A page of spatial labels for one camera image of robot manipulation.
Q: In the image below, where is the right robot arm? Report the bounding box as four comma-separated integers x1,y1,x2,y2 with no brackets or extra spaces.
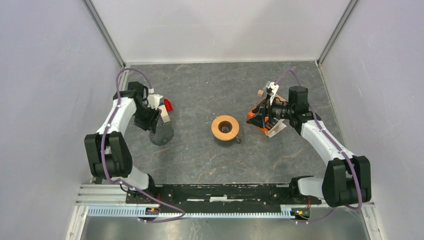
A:
246,82,372,210

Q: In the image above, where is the glass coffee server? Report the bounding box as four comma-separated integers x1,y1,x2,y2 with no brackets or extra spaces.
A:
214,134,242,147

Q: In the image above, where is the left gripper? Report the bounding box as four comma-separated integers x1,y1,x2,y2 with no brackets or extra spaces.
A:
133,104,162,135

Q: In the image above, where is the multicoloured block stack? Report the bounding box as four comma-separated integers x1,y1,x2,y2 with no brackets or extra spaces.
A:
158,105,171,124

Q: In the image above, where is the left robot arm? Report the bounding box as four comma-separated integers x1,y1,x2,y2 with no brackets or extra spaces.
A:
84,81,161,204

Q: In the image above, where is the glass cone dripper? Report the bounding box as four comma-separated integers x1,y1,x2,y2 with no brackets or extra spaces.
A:
149,123,174,146

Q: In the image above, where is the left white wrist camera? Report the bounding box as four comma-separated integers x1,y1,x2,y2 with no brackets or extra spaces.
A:
146,88,164,110

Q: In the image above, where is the wooden dripper holder ring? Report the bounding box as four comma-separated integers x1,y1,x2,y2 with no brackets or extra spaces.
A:
211,114,240,141

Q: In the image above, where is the aluminium frame rail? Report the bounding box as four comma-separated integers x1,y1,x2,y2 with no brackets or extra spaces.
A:
76,183,376,208

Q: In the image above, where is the small wooden cube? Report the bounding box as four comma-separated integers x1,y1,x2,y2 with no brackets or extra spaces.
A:
257,89,264,98

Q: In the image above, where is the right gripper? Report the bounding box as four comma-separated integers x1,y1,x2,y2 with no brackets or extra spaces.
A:
246,94,295,130

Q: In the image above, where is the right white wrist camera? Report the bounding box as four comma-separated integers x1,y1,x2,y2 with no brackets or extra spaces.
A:
264,81,279,106

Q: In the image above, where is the coffee filter box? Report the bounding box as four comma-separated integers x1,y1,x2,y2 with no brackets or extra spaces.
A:
246,101,286,138

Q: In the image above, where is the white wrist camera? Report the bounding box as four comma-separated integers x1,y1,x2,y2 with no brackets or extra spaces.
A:
264,81,279,106
146,88,164,110

